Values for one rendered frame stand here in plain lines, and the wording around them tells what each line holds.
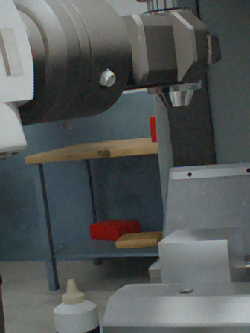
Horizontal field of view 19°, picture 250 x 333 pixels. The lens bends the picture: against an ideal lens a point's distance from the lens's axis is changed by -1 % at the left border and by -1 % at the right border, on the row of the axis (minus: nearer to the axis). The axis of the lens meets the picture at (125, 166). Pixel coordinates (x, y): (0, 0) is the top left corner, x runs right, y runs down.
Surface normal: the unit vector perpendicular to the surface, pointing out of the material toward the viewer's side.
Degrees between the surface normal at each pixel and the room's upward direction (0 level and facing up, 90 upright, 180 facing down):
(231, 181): 63
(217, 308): 40
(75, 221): 90
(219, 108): 90
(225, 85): 90
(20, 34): 80
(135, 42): 89
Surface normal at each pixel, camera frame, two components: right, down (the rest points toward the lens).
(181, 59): -0.61, 0.14
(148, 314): -0.33, -0.66
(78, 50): 0.79, -0.01
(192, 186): -0.42, -0.31
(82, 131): -0.40, 0.14
